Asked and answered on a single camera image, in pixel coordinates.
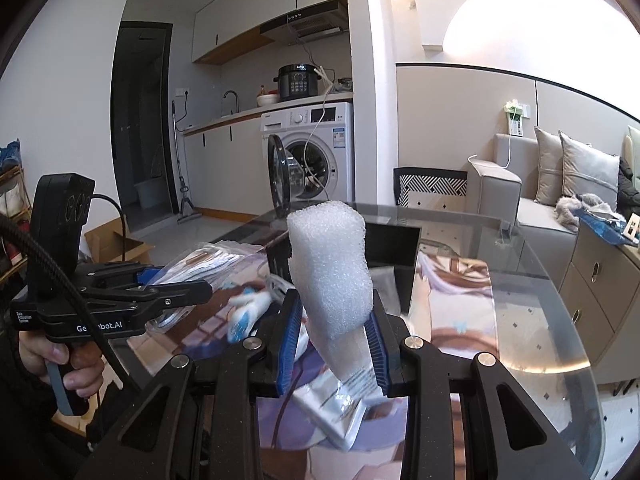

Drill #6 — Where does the small white plush toy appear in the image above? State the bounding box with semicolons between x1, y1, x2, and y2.
227;290;272;344

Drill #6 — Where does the clear zip bag with cables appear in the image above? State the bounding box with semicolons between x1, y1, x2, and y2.
145;240;267;335

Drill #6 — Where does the beige drawer cabinet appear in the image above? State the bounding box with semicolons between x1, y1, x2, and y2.
560;224;640;385

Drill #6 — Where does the range hood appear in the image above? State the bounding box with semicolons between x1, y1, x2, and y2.
259;0;349;44

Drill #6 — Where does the white foil packet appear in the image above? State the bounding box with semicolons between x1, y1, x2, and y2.
293;366;387;452

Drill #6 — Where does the grey cushion right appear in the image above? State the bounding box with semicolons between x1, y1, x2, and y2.
560;132;620;209

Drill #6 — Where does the black patterned chair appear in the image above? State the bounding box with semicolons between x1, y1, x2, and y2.
394;167;468;211

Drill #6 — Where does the person's left hand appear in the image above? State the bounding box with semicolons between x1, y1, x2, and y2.
18;332;104;399

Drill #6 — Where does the black pressure cooker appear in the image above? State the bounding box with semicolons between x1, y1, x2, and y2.
273;64;321;101

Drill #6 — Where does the black cardboard box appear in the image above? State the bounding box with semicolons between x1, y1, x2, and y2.
267;214;420;332

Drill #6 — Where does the grey fluffy cloth on sofa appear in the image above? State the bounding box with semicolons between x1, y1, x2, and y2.
554;193;620;233

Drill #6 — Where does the white foam block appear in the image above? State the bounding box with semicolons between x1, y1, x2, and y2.
286;200;373;382

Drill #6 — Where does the white washing machine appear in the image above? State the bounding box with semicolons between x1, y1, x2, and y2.
260;101;355;202

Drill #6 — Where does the cardboard box on floor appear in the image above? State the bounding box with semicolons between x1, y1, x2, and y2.
85;219;152;263

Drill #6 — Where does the wall socket with charger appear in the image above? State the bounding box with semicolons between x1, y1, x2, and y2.
503;99;530;136

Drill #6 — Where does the grey cushion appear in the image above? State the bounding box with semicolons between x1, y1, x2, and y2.
560;132;620;209
535;127;563;206

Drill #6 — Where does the grey cushion left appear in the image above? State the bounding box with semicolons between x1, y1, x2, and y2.
535;127;563;206

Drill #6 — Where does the black jacket on sofa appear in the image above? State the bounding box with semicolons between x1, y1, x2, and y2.
616;157;640;220

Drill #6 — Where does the beige sofa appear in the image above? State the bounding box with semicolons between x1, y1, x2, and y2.
465;133;577;286

